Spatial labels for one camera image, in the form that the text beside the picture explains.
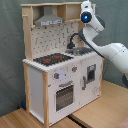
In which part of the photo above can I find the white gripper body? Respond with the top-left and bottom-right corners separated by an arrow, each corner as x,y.
81,0 -> 93,12

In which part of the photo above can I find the white oven door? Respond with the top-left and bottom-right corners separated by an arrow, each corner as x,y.
48,74 -> 83,126

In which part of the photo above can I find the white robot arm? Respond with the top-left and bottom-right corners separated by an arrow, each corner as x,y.
79,0 -> 128,88

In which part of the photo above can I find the wooden toy kitchen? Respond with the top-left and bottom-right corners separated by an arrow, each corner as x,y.
22,2 -> 98,127

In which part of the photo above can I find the grey range hood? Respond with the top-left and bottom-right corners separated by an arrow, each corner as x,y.
35,5 -> 64,27

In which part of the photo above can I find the black toy faucet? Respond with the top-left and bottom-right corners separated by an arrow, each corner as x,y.
67,33 -> 79,49

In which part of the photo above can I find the grey toy sink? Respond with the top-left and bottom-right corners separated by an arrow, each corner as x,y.
66,47 -> 92,56

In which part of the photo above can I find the right red stove knob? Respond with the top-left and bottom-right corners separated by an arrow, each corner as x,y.
72,66 -> 78,72

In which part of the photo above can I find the red stove knob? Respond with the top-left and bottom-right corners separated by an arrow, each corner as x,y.
72,66 -> 78,72
54,73 -> 60,79

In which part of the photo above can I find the white cupboard door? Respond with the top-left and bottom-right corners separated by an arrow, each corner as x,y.
80,55 -> 102,106

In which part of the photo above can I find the black toy stovetop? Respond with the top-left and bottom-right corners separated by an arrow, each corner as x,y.
34,53 -> 71,66

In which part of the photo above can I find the left red stove knob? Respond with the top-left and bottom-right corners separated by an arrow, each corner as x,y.
54,73 -> 60,79

